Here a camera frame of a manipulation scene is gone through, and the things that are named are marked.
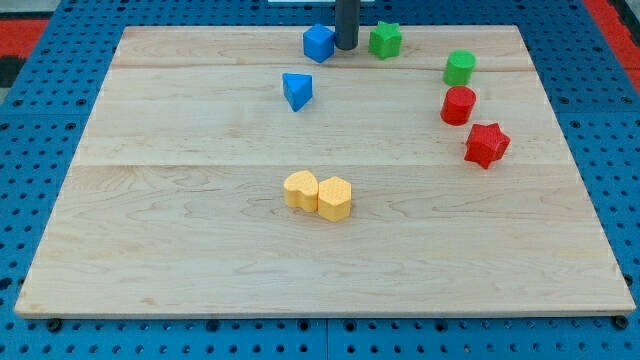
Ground yellow hexagon block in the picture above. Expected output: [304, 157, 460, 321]
[318, 176, 352, 222]

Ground green star block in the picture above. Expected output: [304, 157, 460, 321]
[368, 21, 402, 60]

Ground yellow heart block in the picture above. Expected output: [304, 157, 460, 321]
[283, 170, 319, 212]

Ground light wooden board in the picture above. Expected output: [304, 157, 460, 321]
[15, 26, 635, 319]

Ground blue triangle block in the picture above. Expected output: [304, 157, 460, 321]
[282, 73, 313, 112]

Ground green cylinder block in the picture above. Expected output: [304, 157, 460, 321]
[443, 49, 476, 86]

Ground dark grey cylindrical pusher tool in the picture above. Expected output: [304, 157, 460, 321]
[335, 0, 361, 51]

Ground blue cube block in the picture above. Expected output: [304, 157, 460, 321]
[303, 24, 335, 63]

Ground red star block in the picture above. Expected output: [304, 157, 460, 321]
[464, 123, 511, 169]

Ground red cylinder block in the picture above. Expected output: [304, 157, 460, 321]
[440, 86, 476, 126]

